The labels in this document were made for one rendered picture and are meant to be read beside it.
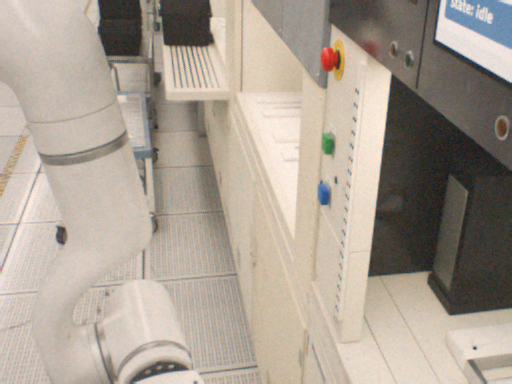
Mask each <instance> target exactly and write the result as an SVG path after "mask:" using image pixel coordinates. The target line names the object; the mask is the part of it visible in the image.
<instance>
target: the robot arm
mask: <svg viewBox="0 0 512 384"><path fill-rule="evenodd" d="M0 81H1V82H3V83H5V84H6V85H7V86H9V87H10V88H11V89H12V91H14V92H15V93H16V95H17V97H18V100H19V102H20V105H21V108H22V110H23V113H24V116H25V119H26V121H27V124H28V127H29V130H30V133H31V136H32V139H33V142H34V144H35V147H36V150H37V153H38V155H39V158H40V161H41V164H42V167H43V170H44V172H45V175H46V178H47V180H48V183H49V186H50V188H51V191H52V195H54V197H55V200H56V202H57V205H58V208H59V210H60V213H61V216H62V219H63V221H64V225H65V228H66V231H67V235H68V238H67V241H66V243H65V245H64V246H63V248H62V249H61V250H60V252H59V253H58V254H57V257H56V258H55V259H54V261H53V262H52V264H50V265H49V267H48V268H47V270H46V272H45V274H44V276H43V278H42V279H41V281H40V284H39V286H38V290H37V293H36V296H35V300H34V304H33V309H32V332H33V337H34V341H35V344H36V347H37V350H38V353H39V357H40V359H41V362H43V364H44V366H45V369H46V373H47V374H48V376H49V378H50V380H51V383H52V384H116V383H118V384H205V383H204V381H203V380H202V379H201V377H200V376H199V372H198V369H197V368H193V369H192V367H193V360H192V357H191V354H190V352H189V349H188V346H187V342H186V339H185V336H184V333H183V330H182V327H180V325H179V322H178V319H177V316H176V313H175V309H174V306H173V303H172V301H171V298H170V295H169V293H168V291H167V290H166V289H165V287H164V286H162V285H161V284H159V283H157V281H154V280H149V279H137V280H132V281H129V282H127V283H125V285H123V286H121V287H118V288H117V289H116V290H115V291H114V292H113V293H112V294H111V295H110V296H109V298H108V300H107V302H106V305H105V310H104V311H105V318H104V319H102V320H100V321H98V322H96V323H93V324H90V325H86V326H77V325H75V324H74V322H73V318H72V313H73V310H74V308H75V306H76V304H77V302H78V301H79V299H80V298H81V297H82V296H83V295H85V293H86V292H87V291H88V290H89V289H90V288H92V287H93V286H94V284H95V283H96V282H97V281H99V280H100V279H101V278H103V277H104V276H105V275H107V274H108V273H110V272H111V271H113V270H114V269H116V268H117V267H119V266H122V265H123V264H125V263H127V262H128V261H130V260H131V259H133V258H134V257H136V256H137V255H139V254H140V253H141V251H142V250H144V249H145V248H146V246H147V245H148V244H149V242H150V240H151V237H152V224H151V218H150V214H149V210H148V206H147V203H146V199H145V195H144V191H143V187H142V184H141V180H140V176H139V173H138V169H137V165H136V161H135V157H134V153H133V149H132V146H131V142H130V138H129V135H128V130H127V127H126V123H125V120H124V116H123V113H122V109H120V106H119V101H118V98H117V94H116V90H115V87H114V83H113V80H112V76H111V73H110V69H109V65H108V62H107V59H106V55H105V52H104V49H103V46H102V43H101V39H100V37H99V34H98V32H97V30H96V28H95V27H94V25H93V23H92V22H91V20H90V19H89V18H88V16H87V15H86V14H85V13H84V12H83V11H82V10H81V9H79V8H78V7H77V6H76V4H75V3H73V2H72V1H71V0H0ZM195 382H196V383H195Z"/></svg>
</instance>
